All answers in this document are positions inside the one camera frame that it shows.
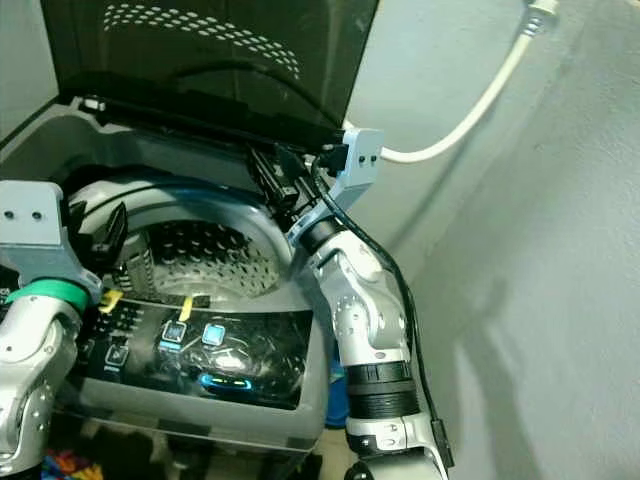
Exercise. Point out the washer lid hinge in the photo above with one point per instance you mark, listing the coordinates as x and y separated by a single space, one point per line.
93 103

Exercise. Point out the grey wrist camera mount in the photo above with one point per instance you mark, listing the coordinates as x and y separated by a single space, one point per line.
360 160
35 235

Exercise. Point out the grey top-load washing machine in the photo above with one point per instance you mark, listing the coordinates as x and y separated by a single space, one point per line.
210 425

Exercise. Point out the white wall water tap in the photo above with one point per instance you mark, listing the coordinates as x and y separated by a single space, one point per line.
542 14

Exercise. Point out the blue plastic object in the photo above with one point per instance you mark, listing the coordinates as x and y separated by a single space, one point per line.
338 410

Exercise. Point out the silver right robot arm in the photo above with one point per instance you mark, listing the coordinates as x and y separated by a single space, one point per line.
365 320

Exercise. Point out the green wrist tape band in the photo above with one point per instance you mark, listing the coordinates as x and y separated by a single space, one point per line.
50 293

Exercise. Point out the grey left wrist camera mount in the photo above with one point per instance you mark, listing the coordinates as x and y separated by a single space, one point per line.
35 235

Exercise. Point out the perforated steel washer drum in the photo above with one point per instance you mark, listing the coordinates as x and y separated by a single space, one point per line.
200 255

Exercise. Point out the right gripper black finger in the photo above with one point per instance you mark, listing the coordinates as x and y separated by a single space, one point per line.
288 165
266 175

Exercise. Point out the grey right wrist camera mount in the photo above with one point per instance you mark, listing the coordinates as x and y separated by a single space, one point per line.
360 160

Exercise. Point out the dark tinted washer lid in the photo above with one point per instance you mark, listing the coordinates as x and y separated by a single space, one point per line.
190 90

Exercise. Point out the glossy black control panel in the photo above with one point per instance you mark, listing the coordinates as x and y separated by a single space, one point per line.
260 370

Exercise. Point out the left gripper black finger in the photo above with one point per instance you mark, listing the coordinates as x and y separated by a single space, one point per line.
115 238

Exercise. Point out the colourful patterned cloth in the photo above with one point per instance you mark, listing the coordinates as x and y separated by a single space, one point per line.
72 466

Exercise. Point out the yellow tape strip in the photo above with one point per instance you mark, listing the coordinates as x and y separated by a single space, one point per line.
111 299
187 307

